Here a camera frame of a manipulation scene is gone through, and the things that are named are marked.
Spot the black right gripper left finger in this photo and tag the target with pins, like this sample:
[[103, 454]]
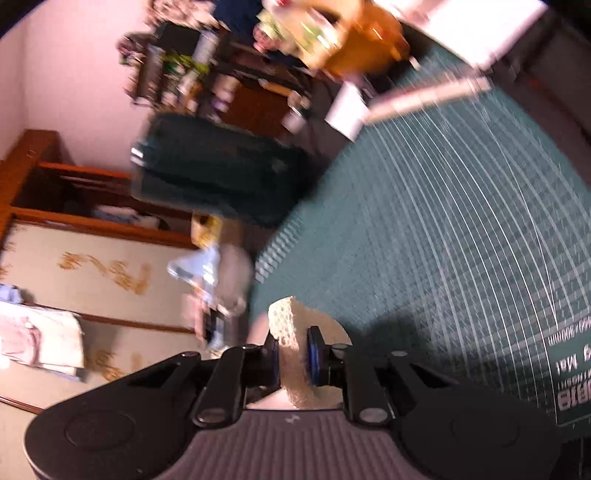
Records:
[[225, 381]]

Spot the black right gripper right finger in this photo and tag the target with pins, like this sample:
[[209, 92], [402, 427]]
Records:
[[342, 366]]

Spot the white bowl red rim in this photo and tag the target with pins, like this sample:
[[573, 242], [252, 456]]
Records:
[[277, 400]]

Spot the beige oval sponge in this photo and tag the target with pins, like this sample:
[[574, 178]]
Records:
[[289, 321]]

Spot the blue hat white teapot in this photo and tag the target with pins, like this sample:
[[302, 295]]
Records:
[[224, 272]]

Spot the green cutting mat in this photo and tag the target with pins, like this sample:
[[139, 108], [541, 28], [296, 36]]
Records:
[[460, 233]]

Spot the white card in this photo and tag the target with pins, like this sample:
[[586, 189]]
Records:
[[348, 112]]

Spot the white pen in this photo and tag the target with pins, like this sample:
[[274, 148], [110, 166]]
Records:
[[400, 104]]

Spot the orange pig teapot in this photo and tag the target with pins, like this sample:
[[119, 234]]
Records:
[[340, 37]]

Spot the light green bag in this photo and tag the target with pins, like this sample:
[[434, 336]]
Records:
[[269, 35]]

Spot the white paper stack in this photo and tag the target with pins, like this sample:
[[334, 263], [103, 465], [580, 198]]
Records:
[[480, 32]]

